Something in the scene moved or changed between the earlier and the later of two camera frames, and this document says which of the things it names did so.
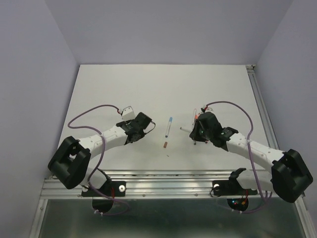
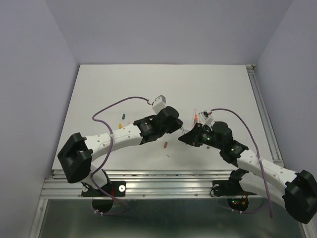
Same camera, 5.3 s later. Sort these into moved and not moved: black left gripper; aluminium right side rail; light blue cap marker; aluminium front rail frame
Moved: black left gripper; light blue cap marker
Not moved: aluminium front rail frame; aluminium right side rail
